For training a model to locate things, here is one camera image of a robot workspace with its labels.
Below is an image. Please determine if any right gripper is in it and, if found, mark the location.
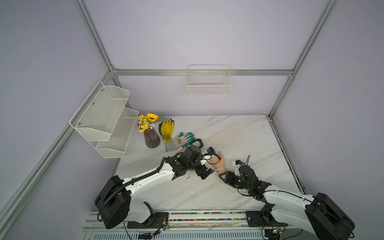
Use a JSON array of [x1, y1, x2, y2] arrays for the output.
[[219, 170, 251, 190]]

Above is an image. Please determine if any white wrist watch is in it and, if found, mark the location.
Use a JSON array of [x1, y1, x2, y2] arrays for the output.
[[216, 167, 227, 175]]

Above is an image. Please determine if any black wrist watch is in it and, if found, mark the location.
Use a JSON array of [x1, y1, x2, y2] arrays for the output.
[[192, 139, 204, 149]]

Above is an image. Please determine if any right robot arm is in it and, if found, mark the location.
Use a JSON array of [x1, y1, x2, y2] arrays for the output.
[[216, 164, 355, 240]]

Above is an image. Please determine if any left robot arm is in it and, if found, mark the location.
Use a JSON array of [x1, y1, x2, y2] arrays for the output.
[[94, 145, 221, 229]]

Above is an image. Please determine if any green white garden glove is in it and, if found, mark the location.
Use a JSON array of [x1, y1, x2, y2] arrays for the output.
[[165, 132, 196, 152]]

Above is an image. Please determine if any yellow black work glove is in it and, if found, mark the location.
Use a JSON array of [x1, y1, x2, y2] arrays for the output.
[[159, 119, 174, 143]]

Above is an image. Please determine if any yellow sunflower bouquet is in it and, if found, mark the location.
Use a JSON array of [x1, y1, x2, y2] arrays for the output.
[[138, 113, 171, 133]]

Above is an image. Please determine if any white two-tier mesh shelf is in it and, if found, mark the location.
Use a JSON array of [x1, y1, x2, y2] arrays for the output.
[[69, 82, 139, 159]]

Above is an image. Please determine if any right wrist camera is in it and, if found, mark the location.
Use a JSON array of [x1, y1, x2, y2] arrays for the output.
[[233, 160, 245, 176]]

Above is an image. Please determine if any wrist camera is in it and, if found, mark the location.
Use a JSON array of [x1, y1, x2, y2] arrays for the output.
[[205, 147, 216, 157], [233, 160, 245, 176]]

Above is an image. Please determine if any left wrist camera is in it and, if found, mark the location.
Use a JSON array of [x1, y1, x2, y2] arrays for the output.
[[205, 147, 216, 157]]

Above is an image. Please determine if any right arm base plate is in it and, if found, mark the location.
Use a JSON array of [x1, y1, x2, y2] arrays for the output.
[[246, 211, 284, 227]]

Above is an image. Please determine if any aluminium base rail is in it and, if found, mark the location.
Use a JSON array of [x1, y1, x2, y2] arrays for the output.
[[82, 208, 301, 232]]

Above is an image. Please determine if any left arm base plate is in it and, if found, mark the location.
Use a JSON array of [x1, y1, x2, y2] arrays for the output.
[[125, 212, 169, 229]]

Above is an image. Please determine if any white wire wall basket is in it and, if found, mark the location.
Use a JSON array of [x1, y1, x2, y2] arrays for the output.
[[187, 65, 232, 97]]

